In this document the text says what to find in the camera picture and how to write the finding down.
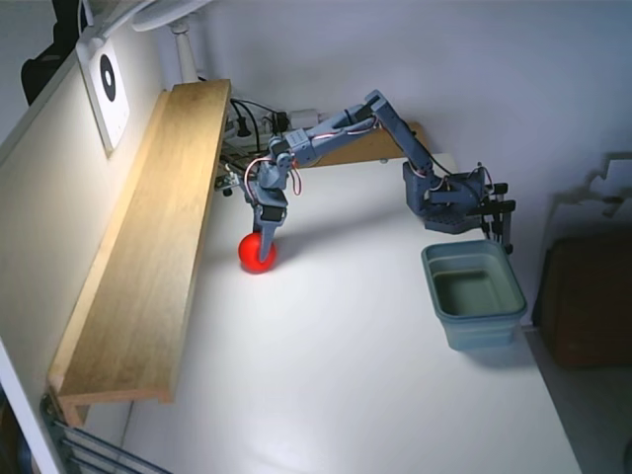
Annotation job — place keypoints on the blue-grey gripper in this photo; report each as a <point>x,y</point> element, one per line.
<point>268,213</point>

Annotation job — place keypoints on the red ball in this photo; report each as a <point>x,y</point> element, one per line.
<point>249,257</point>

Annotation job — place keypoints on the blue-grey robot arm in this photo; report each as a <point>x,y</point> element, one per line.
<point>400,133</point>

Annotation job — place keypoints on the grey plastic container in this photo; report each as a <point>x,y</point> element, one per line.
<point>474,336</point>

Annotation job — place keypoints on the long wooden shelf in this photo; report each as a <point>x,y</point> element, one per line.
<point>163,237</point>

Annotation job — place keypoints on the black power plug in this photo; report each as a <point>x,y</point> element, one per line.
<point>281,121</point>

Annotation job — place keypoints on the white power adapter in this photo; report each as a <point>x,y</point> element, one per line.
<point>302,117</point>

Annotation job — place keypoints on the wooden back board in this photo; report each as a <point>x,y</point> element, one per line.
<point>360,150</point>

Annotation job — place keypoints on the white device with black circle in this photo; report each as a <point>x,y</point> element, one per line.
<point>111,118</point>

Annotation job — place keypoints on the cream partition panel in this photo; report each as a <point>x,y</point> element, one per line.
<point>39,222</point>

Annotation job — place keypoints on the black table clamp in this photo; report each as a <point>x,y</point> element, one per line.
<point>503,217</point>

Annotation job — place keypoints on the dark brown cabinet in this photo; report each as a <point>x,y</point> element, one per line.
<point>587,306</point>

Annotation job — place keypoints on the small wrist camera board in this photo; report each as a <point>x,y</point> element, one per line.
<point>227,182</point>

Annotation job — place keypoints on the metal shelf bracket rail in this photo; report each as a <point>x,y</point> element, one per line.
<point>229,159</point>

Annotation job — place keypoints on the white lamp post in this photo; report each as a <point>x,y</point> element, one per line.
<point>185,54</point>

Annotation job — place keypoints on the metal frame rails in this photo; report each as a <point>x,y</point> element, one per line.
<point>84,444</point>

